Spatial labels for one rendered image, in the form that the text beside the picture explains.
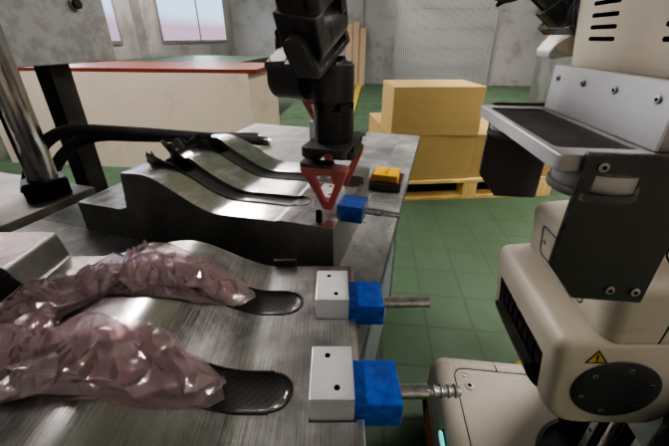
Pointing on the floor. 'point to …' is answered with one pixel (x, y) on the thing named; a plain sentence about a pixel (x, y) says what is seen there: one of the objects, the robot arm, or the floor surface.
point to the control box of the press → (56, 31)
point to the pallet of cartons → (441, 133)
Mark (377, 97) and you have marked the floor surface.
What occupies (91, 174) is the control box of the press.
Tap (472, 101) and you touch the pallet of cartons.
